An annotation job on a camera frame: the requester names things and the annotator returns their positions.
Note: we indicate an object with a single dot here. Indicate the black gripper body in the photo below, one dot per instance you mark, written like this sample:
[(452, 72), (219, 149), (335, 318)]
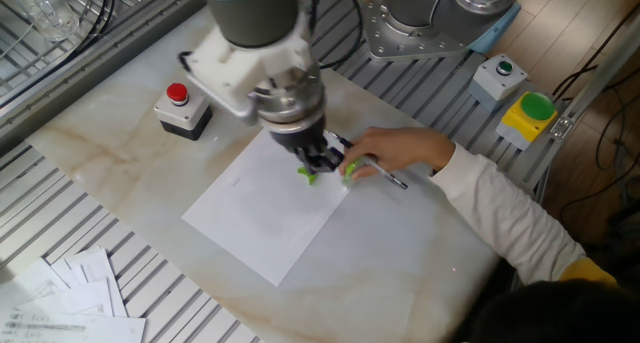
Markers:
[(305, 138)]

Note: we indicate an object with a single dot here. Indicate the silver robot mount plate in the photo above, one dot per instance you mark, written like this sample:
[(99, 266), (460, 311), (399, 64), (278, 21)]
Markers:
[(400, 48)]

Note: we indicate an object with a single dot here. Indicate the person's head black hair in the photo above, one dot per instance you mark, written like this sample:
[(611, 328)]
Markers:
[(550, 318)]

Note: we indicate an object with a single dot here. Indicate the yellow shirt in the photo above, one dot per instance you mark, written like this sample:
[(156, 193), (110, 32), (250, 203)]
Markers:
[(585, 272)]

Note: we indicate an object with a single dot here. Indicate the pile of printed papers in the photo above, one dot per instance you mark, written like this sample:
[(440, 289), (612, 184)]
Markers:
[(75, 303)]

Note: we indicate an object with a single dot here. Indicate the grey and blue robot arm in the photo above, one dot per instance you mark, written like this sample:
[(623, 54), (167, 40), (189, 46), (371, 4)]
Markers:
[(255, 18)]

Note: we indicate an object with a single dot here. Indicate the right forearm white sleeve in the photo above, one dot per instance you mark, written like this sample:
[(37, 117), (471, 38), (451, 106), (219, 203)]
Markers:
[(500, 213)]

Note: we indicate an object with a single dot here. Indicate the yellow box green mushroom button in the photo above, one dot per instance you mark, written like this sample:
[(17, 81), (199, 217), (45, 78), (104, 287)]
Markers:
[(525, 123)]

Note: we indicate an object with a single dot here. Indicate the green clear correction tape dispenser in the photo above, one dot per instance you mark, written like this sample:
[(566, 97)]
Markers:
[(352, 170)]

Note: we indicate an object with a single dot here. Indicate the aluminium frame beam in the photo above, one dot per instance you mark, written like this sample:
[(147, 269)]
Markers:
[(590, 83)]

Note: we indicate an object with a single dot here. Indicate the red emergency stop button box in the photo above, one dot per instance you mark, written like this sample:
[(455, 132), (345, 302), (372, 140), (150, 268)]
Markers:
[(182, 115)]

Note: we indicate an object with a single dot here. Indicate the grey box green button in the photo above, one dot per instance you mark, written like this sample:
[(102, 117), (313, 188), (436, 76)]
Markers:
[(492, 83)]

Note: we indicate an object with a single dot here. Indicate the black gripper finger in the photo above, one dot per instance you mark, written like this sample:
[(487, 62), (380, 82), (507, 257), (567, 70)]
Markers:
[(331, 161), (309, 165)]

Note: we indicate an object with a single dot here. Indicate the white paper sheet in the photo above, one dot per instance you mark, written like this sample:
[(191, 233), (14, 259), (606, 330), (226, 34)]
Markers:
[(260, 218)]

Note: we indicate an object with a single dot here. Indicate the person's right hand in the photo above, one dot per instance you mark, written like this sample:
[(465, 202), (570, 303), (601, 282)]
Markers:
[(400, 148)]

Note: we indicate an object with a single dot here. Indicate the clear glass beaker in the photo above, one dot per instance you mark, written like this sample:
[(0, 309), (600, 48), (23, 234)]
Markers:
[(45, 13)]

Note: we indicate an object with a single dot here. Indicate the black and clear pen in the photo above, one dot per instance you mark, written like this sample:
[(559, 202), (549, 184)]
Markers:
[(395, 182)]

